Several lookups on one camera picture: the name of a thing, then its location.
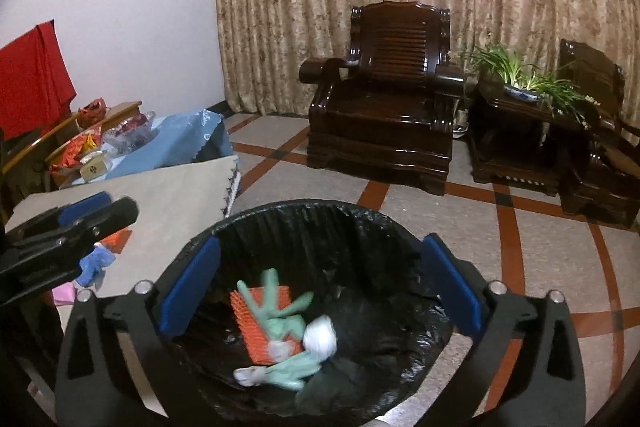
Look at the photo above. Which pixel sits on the orange mesh sheet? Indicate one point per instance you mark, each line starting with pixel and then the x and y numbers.
pixel 250 332

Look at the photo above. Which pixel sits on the dark wooden armchair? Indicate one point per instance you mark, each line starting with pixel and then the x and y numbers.
pixel 600 177
pixel 380 127

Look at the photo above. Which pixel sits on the red plastic bag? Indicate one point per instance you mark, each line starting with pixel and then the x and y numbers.
pixel 92 113

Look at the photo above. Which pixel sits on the potted green plant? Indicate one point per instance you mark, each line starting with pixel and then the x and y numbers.
pixel 522 89

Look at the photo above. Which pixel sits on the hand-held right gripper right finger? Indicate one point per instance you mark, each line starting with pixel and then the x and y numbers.
pixel 452 287

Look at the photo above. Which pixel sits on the orange wrapper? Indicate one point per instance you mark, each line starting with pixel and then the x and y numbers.
pixel 118 239

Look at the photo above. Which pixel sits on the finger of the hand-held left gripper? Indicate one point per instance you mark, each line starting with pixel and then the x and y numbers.
pixel 85 207
pixel 107 217

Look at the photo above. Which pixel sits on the green rubber glove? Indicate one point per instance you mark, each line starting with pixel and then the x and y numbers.
pixel 295 369
pixel 275 317

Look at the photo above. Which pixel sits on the white crumpled paper ball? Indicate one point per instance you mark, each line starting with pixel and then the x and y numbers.
pixel 320 334

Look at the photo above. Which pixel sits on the blue tablecloth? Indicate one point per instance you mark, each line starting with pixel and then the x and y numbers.
pixel 170 142

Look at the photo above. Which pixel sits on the glass fruit bowl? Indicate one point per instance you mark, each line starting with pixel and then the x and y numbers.
pixel 131 134

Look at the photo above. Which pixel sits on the dark green cloth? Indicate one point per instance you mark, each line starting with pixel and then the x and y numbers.
pixel 345 382

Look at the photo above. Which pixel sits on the bin with black bag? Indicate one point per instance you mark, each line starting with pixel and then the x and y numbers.
pixel 350 252

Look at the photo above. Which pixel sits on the red cloth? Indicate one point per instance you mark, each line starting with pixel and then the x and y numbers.
pixel 30 77

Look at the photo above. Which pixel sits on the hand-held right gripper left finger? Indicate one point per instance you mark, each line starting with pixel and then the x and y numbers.
pixel 190 287

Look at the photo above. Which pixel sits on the pink paper scrap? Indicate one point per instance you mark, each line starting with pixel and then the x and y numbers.
pixel 65 294

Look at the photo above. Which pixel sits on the beige tissue box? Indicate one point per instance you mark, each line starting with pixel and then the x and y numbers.
pixel 95 169

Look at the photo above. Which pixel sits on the dark wooden side table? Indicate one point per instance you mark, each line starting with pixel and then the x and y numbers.
pixel 520 147

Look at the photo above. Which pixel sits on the red apples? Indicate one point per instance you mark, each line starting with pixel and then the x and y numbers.
pixel 132 126

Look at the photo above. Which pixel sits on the grey cloth work table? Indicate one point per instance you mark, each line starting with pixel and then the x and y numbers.
pixel 165 192

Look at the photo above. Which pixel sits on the red yellow snack bag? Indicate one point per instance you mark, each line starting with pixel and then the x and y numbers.
pixel 75 152

